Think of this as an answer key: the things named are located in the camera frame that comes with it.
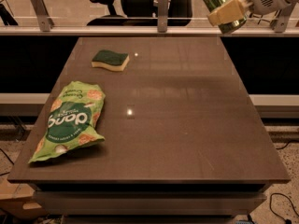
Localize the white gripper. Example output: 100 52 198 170
207 0 290 26

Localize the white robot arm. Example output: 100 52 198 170
207 0 299 26

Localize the black office chair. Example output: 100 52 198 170
87 0 192 26

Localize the green and yellow sponge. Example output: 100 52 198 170
92 49 130 72

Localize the green snack bag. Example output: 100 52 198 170
29 81 106 163

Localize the cardboard box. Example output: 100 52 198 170
0 177 48 219

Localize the right metal bracket post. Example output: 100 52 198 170
270 3 295 33

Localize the metal bracket post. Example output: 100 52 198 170
157 0 168 33
30 0 54 32
270 3 295 33

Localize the middle metal bracket post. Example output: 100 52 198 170
157 0 168 33

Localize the left metal bracket post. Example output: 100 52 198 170
30 0 54 32

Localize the black floor cable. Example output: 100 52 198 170
268 192 299 224

